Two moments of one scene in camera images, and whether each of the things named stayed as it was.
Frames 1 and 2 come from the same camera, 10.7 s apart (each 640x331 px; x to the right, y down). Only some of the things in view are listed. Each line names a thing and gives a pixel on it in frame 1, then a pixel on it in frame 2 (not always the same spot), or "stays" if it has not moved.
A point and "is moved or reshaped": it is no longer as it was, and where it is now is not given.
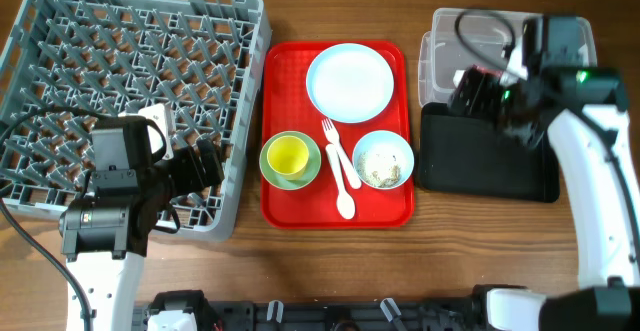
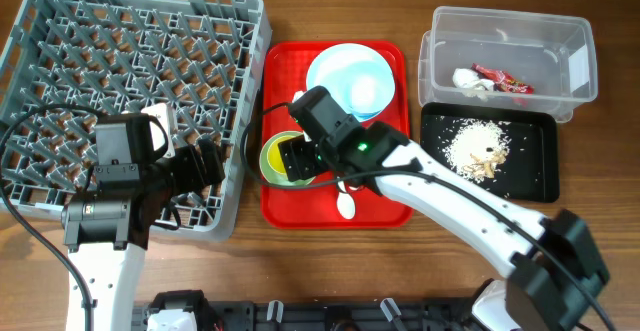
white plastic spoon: x=346 y=205 stays
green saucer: x=284 y=183 stays
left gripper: x=194 y=179 stays
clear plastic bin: x=460 y=39 stays
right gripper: x=478 y=106 to x=296 y=161
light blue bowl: x=383 y=159 is moved or reshaped
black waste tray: x=473 y=158 stays
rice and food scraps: x=374 y=178 is moved or reshaped
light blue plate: x=350 y=83 stays
